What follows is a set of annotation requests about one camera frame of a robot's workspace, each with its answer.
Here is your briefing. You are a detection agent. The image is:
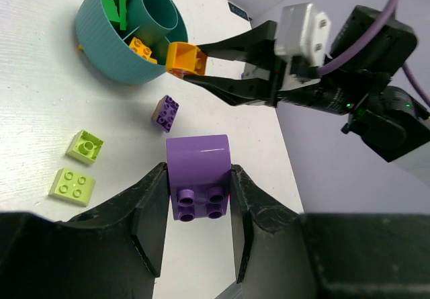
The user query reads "lime lego brick upside down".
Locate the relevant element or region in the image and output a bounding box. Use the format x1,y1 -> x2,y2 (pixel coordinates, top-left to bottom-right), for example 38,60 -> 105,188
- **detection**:
65,130 -> 103,165

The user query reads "teal round divided container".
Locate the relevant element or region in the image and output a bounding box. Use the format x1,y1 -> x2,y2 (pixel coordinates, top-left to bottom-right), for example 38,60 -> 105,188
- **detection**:
75,0 -> 188,85

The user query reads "purple flat lego plate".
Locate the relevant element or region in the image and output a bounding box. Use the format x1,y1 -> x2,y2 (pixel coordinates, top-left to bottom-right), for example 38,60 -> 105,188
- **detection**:
151,95 -> 179,132

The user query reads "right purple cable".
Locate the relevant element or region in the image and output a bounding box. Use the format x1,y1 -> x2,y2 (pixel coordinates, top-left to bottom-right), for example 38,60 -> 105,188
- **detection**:
317,0 -> 430,110

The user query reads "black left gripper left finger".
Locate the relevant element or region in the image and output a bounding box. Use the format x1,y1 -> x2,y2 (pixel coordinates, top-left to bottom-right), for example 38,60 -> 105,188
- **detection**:
1,163 -> 168,298

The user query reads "dark corner label sticker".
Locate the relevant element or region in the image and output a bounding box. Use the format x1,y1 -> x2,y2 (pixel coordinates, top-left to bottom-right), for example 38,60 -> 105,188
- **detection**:
228,1 -> 250,21

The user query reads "yellow butterfly curved lego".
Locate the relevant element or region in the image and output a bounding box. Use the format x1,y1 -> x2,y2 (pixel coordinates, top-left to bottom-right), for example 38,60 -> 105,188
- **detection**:
165,42 -> 208,79

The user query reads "purple butterfly curved lego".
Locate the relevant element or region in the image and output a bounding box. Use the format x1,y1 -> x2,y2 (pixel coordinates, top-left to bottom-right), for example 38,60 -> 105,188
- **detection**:
166,134 -> 232,222

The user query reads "small yellow square lego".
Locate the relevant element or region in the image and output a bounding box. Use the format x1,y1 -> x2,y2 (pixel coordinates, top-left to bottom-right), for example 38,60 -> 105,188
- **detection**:
129,37 -> 157,64

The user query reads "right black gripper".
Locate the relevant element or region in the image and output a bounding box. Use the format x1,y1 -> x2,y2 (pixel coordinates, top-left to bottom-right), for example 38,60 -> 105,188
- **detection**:
183,5 -> 418,114

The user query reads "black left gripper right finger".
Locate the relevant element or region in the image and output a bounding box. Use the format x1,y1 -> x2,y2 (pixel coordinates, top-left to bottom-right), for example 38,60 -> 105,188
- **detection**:
230,165 -> 429,298

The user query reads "lime lego brick studs up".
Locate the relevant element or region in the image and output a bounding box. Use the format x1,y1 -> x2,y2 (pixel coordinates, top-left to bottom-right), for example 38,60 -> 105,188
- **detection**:
48,168 -> 95,207

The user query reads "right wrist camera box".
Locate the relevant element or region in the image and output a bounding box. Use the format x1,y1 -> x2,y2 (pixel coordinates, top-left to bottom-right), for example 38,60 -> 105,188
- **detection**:
274,3 -> 331,67

